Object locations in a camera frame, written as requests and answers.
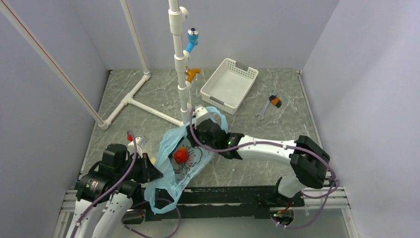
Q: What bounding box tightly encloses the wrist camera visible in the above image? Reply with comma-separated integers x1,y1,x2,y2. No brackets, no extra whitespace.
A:
193,106,210,127
127,135,148,158

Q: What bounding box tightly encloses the red fake fruit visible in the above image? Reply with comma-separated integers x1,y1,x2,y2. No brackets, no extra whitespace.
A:
173,147,189,164

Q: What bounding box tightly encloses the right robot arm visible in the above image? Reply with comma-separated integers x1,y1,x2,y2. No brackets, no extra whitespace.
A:
187,119,330,206

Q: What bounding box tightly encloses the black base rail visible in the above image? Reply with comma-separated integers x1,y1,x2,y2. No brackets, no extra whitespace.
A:
122,185,305,225

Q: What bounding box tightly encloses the white plastic basket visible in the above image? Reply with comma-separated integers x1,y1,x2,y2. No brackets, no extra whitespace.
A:
200,58,259,115

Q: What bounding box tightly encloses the orange black small tool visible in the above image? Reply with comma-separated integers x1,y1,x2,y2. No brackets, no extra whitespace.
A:
269,95,282,108

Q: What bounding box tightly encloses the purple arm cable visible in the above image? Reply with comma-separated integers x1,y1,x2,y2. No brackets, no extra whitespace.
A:
189,108,340,230
70,130,138,238

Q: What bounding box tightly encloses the light blue plastic bag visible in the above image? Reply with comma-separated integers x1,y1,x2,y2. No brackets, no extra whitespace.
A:
144,124,214,214

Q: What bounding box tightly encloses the white PVC pipe frame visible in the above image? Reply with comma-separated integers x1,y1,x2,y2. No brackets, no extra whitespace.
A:
0,0,183,130

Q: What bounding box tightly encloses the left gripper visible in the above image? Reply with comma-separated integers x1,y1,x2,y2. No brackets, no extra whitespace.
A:
115,152,163,183

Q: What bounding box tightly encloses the orange pipe fitting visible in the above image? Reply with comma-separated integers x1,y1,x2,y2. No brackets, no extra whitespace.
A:
185,66,201,83

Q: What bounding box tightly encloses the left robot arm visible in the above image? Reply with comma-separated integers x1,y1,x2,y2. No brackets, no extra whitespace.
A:
66,142,163,238

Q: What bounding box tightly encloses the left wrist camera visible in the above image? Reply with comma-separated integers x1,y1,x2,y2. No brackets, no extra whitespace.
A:
127,135,148,158

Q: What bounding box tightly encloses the silver wrench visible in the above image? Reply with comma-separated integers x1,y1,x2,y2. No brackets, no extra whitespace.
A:
255,90,277,121

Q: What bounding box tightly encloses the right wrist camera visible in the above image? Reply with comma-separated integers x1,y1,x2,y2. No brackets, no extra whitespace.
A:
193,106,210,127

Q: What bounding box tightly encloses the blue pipe fitting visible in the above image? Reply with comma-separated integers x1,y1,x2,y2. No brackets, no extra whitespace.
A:
184,27,199,54

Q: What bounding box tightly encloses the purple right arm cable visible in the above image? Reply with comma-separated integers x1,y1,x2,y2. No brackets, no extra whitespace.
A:
189,108,340,230

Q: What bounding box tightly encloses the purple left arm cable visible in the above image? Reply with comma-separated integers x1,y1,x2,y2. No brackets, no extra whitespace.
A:
70,130,138,238

